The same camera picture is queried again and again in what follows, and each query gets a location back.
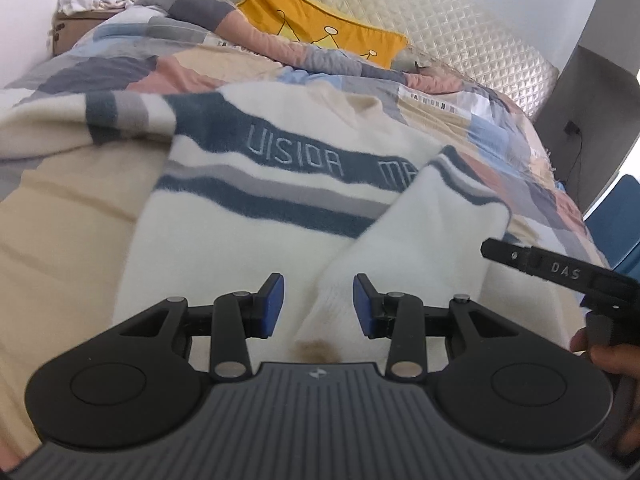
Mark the cream striped knit sweater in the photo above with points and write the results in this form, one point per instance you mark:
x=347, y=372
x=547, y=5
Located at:
x=250, y=240

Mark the blue chair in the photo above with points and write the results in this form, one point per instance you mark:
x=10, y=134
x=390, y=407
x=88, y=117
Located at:
x=617, y=225

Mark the cream quilted headboard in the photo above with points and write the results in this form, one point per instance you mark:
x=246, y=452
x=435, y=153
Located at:
x=450, y=25

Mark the patchwork checked duvet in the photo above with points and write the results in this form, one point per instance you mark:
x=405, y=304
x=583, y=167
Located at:
x=50, y=210

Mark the person's right hand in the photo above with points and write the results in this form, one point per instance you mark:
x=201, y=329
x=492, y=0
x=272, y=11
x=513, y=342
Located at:
x=620, y=360

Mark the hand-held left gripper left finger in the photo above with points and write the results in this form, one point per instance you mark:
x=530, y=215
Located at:
x=270, y=310

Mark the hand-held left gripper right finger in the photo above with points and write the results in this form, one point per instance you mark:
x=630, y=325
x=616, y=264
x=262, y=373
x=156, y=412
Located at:
x=365, y=310

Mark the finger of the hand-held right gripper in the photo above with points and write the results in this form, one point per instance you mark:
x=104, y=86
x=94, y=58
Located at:
x=505, y=255

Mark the yellow crown print pillow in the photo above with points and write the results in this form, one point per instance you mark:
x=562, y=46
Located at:
x=300, y=15

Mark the grey green pillow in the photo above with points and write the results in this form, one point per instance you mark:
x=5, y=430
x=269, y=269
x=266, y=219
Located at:
x=435, y=67

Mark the wooden nightstand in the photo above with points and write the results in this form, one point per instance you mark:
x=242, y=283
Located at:
x=75, y=30

